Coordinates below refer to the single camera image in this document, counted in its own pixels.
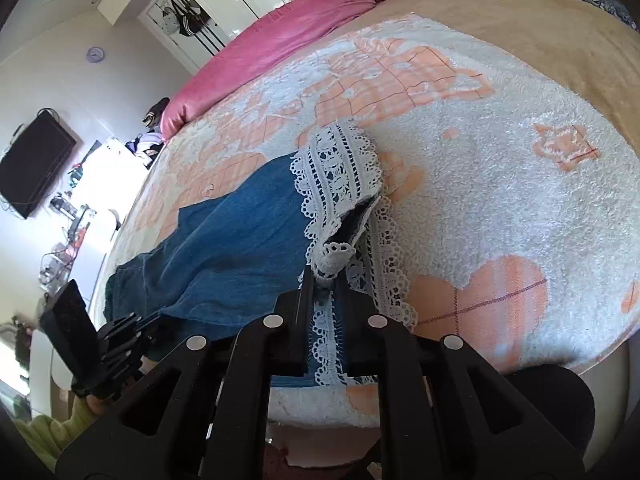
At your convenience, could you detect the black wall television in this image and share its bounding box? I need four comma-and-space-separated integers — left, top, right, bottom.
0, 110, 76, 219

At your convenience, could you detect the white cluttered desk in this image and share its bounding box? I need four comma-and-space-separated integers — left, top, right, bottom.
0, 136, 147, 411

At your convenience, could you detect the beige bed sheet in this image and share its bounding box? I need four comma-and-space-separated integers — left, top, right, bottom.
338, 0, 640, 150

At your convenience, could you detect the round wall clock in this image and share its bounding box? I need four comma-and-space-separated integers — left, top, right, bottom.
86, 47, 105, 64

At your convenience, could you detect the orange white fleece blanket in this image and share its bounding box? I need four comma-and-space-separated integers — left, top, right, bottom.
110, 14, 639, 427

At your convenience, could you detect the dark clothes pile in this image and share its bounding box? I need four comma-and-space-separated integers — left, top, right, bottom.
125, 98, 169, 169

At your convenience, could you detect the person's left hand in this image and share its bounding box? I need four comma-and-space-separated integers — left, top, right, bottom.
86, 396, 115, 417

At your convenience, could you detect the blue denim pants lace hem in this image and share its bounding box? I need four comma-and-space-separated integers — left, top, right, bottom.
103, 120, 416, 388

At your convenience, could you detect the pink comforter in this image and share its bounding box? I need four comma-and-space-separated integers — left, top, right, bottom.
160, 0, 385, 141

